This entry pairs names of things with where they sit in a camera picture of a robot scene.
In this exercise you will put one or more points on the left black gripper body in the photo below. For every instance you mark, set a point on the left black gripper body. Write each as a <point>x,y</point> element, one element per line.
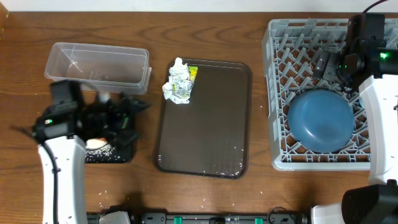
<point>108,124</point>

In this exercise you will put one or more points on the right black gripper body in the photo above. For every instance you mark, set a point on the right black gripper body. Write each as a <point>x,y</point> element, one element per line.
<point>347,81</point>

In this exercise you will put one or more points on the white rice pile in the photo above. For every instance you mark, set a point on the white rice pile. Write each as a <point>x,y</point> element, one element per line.
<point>100,151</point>

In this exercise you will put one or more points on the dark blue plate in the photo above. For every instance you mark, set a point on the dark blue plate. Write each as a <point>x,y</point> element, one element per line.
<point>321,120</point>

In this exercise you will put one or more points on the silver green snack wrapper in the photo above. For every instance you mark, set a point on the silver green snack wrapper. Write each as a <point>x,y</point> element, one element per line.
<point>184,77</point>

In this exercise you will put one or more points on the white wrapper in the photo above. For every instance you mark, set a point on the white wrapper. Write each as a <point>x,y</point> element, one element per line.
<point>167,87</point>

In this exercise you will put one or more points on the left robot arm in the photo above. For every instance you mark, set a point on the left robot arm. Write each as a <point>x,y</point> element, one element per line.
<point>71,133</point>

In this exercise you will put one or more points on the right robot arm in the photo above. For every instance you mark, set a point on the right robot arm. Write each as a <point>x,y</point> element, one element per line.
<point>370,68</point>

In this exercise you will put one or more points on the grey dishwasher rack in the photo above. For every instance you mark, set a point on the grey dishwasher rack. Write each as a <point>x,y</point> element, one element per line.
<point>291,48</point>

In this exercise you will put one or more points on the black plastic tray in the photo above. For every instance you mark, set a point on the black plastic tray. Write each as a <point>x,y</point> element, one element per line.
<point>113,120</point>

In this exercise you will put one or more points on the clear plastic bin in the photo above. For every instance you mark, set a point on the clear plastic bin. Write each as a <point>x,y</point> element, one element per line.
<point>107,68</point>

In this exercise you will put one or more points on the dark brown serving tray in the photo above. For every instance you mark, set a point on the dark brown serving tray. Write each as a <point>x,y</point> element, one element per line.
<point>209,136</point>

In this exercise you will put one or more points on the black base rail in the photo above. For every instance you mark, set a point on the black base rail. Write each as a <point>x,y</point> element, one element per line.
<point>275,217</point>

